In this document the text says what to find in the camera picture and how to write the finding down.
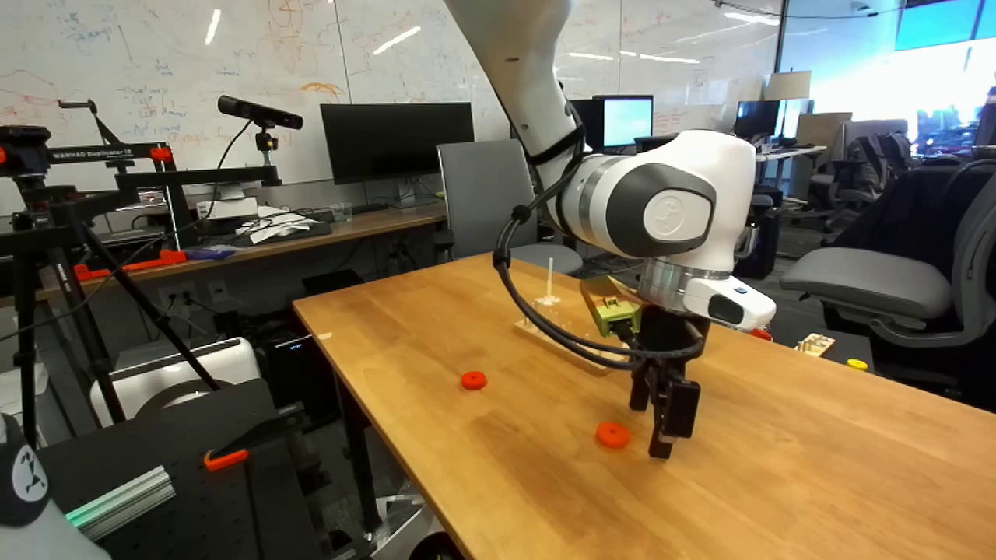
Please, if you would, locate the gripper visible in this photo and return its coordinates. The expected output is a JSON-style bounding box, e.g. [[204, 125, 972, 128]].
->
[[629, 306, 710, 460]]

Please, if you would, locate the wooden board with white peg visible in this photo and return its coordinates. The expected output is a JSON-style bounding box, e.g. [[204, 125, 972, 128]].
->
[[513, 257, 623, 375]]

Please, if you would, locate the grey and black office chair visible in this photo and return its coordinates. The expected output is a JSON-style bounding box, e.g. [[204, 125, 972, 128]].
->
[[780, 158, 996, 394]]

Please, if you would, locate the lit monitor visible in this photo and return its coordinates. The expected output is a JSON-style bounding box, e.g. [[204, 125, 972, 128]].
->
[[591, 94, 655, 152]]

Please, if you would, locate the small dark monitor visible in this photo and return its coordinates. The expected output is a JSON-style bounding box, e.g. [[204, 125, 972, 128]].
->
[[735, 99, 782, 142]]

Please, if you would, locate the office chair with backpack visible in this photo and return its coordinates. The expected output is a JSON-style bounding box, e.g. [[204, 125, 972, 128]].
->
[[808, 117, 914, 230]]

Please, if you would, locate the lamp with white shade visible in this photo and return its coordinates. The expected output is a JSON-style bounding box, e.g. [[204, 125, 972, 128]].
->
[[764, 71, 813, 141]]

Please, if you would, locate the long wooden desk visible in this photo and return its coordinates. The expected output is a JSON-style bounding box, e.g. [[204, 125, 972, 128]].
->
[[0, 200, 449, 310]]

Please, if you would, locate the black computer tower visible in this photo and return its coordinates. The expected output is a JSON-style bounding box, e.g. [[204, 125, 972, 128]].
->
[[263, 330, 345, 430]]

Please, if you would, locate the black keyboard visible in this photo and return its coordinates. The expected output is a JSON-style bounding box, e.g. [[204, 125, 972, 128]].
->
[[307, 203, 391, 223]]

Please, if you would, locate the large black monitor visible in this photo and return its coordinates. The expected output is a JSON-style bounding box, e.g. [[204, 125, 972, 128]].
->
[[320, 101, 476, 207]]

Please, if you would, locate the window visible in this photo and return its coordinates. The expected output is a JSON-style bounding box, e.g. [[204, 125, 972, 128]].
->
[[780, 0, 996, 160]]

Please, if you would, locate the black clamp with orange tip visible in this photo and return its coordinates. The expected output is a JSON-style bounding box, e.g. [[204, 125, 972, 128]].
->
[[202, 408, 313, 473]]

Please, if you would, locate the heap of papers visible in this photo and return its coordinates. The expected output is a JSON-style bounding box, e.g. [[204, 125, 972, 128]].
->
[[232, 205, 321, 247]]

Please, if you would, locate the white box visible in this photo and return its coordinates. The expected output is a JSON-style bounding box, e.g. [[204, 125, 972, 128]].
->
[[89, 336, 262, 428]]

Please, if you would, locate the orange bar clamp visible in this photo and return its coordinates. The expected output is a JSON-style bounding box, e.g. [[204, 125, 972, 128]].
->
[[73, 248, 188, 282]]

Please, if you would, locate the aluminium extrusion bar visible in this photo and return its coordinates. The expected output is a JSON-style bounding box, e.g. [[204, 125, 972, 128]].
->
[[65, 464, 177, 542]]

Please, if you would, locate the whiteboard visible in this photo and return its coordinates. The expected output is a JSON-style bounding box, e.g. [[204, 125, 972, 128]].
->
[[0, 0, 781, 215]]

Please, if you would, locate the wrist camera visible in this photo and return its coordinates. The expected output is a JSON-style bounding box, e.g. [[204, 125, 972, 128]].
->
[[580, 275, 644, 340]]

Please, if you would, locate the camera on tripod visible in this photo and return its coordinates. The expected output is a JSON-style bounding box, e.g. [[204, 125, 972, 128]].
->
[[0, 94, 305, 449]]

